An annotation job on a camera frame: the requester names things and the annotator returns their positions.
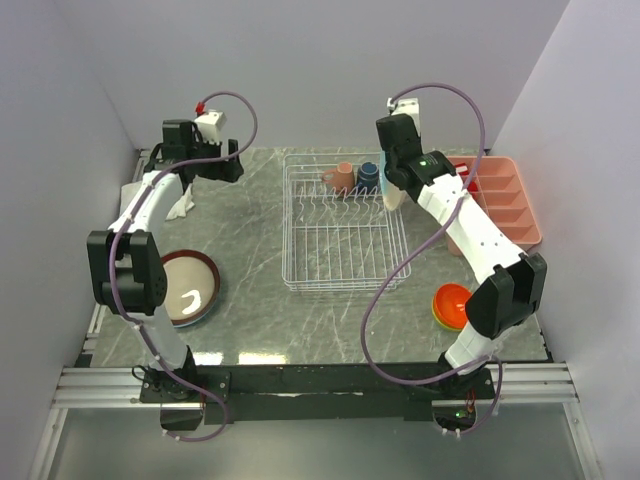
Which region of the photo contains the white folded cloth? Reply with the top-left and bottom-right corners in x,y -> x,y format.
119,176 -> 194,224

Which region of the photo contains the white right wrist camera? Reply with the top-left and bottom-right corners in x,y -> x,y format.
387,98 -> 421,136

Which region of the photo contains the pink compartment organizer tray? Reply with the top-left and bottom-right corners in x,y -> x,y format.
471,156 -> 542,251

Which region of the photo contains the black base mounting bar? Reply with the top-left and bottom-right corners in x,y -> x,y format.
139,364 -> 497,430

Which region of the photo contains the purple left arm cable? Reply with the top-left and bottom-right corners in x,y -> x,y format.
107,90 -> 259,444

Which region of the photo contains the orange plastic bowl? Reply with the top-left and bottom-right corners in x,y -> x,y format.
432,283 -> 472,331

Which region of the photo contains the dark blue mug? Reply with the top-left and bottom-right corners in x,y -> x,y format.
356,162 -> 379,194

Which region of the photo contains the brown rimmed plate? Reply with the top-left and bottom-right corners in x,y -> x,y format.
162,249 -> 221,328

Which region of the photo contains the pink printed mug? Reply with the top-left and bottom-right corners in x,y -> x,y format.
321,162 -> 355,193

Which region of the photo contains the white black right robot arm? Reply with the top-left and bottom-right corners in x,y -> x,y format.
376,113 -> 547,398

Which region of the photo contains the cream and blue plate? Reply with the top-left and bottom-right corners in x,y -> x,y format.
378,151 -> 405,211

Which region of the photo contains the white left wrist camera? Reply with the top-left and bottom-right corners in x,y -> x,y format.
194,102 -> 227,145

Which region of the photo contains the white wire dish rack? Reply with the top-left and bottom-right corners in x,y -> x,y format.
282,153 -> 408,291

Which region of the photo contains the red white cup in tray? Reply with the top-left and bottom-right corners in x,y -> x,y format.
454,163 -> 470,178

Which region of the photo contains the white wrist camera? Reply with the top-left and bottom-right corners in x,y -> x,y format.
194,102 -> 227,145
387,98 -> 421,136

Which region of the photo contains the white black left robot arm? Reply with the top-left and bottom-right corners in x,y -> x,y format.
87,110 -> 244,402

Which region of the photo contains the yellow-green plastic bowl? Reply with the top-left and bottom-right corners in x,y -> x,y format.
432,298 -> 468,331

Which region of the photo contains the aluminium frame rail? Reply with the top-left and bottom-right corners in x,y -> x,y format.
27,147 -> 599,480

